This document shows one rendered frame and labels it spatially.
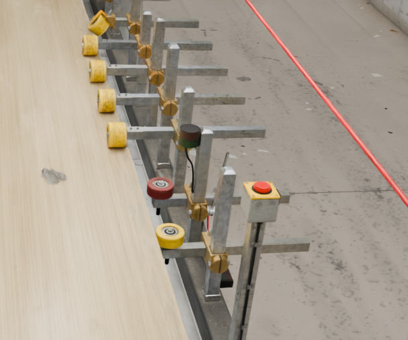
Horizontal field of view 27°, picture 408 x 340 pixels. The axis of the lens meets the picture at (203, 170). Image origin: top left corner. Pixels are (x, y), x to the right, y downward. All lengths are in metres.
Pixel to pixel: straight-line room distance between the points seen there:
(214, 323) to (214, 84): 3.28
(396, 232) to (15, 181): 2.26
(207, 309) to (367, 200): 2.19
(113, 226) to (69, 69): 1.07
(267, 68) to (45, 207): 3.62
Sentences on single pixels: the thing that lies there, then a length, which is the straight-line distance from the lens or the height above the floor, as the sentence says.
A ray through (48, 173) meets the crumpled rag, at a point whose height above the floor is 0.91.
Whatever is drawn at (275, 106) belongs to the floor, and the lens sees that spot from 5.30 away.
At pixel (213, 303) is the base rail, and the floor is 0.70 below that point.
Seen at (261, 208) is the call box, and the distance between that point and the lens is 1.94.
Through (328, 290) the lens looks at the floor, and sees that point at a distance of 3.75.
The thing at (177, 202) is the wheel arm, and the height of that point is 0.85.
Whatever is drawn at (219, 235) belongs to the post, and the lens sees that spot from 2.30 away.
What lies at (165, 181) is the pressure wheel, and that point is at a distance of 2.55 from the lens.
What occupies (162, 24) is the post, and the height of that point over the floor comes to 1.15.
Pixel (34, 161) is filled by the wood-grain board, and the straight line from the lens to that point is 2.63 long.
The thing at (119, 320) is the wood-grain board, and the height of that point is 0.90.
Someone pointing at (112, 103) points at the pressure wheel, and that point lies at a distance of 2.90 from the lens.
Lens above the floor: 2.21
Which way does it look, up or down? 30 degrees down
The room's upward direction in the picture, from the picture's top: 7 degrees clockwise
